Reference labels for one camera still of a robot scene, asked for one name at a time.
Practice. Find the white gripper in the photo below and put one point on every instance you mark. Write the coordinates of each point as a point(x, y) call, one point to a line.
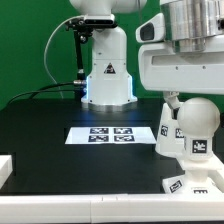
point(199, 72)

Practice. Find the white lamp bulb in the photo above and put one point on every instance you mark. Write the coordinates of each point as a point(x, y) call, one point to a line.
point(198, 118)

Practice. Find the white lamp shade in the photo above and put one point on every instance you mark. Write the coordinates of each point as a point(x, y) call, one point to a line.
point(170, 140)

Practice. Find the white lamp base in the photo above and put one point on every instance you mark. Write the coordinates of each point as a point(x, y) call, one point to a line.
point(195, 179)

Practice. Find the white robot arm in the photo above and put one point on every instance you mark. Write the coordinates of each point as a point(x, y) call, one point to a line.
point(179, 50)

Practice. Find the paper sheet with markers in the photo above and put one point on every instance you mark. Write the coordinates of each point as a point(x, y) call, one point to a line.
point(110, 135)

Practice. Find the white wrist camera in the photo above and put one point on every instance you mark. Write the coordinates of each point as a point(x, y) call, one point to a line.
point(151, 31)

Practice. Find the black camera on stand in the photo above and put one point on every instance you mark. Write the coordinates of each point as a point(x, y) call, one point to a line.
point(82, 30)

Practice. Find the white front rail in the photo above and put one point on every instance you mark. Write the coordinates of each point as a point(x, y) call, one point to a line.
point(111, 208)

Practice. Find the white left corner bracket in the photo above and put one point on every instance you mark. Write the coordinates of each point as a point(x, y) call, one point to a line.
point(5, 168)

